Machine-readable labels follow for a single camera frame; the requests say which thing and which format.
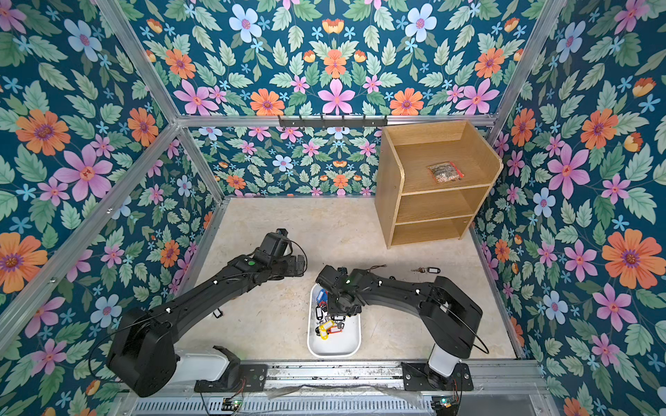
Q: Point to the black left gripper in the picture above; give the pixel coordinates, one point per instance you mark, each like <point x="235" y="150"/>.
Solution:
<point x="292" y="270"/>

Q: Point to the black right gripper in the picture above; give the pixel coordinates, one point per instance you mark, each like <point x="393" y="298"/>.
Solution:
<point x="336" y="306"/>

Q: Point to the pile of colourful key tags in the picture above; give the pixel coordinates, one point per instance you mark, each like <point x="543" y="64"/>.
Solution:
<point x="326" y="324"/>

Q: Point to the white storage tray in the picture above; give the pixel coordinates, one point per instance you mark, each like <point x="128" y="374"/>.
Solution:
<point x="331" y="336"/>

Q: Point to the black tag key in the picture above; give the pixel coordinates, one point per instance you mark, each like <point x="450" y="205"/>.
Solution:
<point x="427" y="270"/>

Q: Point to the wooden shelf cabinet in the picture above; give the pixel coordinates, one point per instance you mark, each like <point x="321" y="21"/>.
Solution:
<point x="411" y="207"/>

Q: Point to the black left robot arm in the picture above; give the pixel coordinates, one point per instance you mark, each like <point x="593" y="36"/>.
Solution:
<point x="143" y="354"/>

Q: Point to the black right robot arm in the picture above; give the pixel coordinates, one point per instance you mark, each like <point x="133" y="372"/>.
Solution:
<point x="450" y="316"/>

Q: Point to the clear bag of small parts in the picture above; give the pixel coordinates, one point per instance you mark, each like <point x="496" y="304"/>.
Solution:
<point x="445" y="172"/>

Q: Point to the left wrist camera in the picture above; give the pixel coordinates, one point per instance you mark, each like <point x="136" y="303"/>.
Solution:
<point x="275" y="244"/>

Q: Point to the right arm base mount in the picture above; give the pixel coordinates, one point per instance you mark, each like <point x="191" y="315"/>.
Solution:
<point x="419" y="377"/>

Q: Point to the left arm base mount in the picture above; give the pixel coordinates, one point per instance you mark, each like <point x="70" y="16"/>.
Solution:
<point x="250" y="378"/>

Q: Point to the black wall hook rail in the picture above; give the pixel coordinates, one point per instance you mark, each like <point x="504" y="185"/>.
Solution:
<point x="323" y="122"/>

